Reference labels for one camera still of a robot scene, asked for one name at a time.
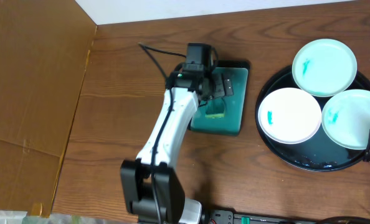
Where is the mint plate far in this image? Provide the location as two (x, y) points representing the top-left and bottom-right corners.
(292, 39), (358, 97)

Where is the white plate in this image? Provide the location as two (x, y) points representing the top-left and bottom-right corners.
(257, 88), (321, 144)

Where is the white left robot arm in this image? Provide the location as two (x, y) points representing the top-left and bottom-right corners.
(120, 68), (240, 223)

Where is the black rectangular water tray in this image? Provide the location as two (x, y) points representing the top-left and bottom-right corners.
(189, 60), (250, 136)

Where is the brown cardboard panel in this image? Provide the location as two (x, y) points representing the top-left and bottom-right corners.
(0, 0), (97, 217)

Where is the mint plate near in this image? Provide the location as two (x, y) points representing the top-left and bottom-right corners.
(322, 89), (370, 150)

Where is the green yellow scrub sponge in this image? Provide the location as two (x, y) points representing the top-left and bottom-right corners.
(205, 98), (226, 119)

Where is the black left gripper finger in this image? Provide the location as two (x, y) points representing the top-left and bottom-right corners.
(222, 73), (234, 96)
(212, 73), (225, 98)

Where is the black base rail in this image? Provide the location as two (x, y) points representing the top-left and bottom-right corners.
(203, 208), (370, 224)

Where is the round black serving tray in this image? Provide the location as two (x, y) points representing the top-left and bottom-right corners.
(255, 65), (370, 172)

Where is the mint plate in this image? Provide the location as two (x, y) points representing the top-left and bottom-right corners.
(322, 89), (370, 150)
(292, 39), (358, 97)

